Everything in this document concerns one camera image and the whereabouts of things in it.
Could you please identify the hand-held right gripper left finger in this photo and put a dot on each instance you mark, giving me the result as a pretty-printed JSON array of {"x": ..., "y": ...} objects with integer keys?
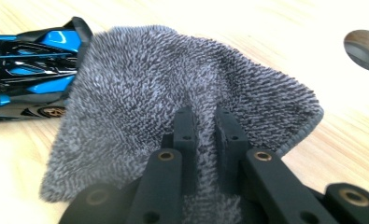
[{"x": 187, "y": 130}]

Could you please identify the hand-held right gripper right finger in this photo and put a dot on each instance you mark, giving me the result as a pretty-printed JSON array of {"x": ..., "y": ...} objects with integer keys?
[{"x": 232, "y": 143}]

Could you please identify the grey terry towel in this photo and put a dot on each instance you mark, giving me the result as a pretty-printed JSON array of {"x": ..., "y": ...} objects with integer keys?
[{"x": 135, "y": 93}]

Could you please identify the blue black toy car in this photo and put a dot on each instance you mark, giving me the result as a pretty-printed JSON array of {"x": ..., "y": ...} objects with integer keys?
[{"x": 57, "y": 40}]

